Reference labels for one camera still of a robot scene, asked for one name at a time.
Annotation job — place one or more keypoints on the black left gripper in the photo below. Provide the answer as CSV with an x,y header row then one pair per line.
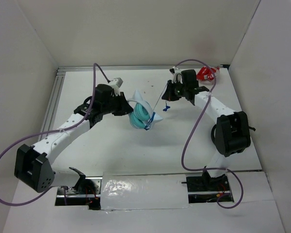
x,y
124,107

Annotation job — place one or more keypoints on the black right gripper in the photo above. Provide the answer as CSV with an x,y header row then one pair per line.
x,y
169,94

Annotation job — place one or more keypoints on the teal cat-ear headphones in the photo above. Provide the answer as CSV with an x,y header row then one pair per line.
x,y
143,116

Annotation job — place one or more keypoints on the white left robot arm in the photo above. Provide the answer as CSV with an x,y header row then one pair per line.
x,y
33,163

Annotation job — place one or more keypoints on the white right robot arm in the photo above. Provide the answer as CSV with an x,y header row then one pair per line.
x,y
231,131

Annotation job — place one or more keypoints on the red crumpled wrapper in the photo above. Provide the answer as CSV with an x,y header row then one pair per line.
x,y
208,75

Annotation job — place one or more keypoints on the white taped cover sheet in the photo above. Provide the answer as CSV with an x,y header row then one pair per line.
x,y
143,192

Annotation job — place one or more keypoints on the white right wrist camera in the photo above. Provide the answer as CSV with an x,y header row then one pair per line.
x,y
177,76

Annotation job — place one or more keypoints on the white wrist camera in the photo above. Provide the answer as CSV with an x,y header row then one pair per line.
x,y
177,76
116,83

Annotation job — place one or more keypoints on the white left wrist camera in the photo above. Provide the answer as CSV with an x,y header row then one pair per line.
x,y
116,83

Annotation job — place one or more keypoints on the aluminium side rail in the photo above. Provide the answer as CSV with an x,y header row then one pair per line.
x,y
53,100

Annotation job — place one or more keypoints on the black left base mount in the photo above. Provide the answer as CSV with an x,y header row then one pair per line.
x,y
87,195

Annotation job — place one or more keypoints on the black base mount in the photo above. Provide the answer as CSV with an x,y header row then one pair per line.
x,y
87,195
203,190

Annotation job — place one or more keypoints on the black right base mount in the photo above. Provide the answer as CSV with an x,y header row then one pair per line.
x,y
203,190

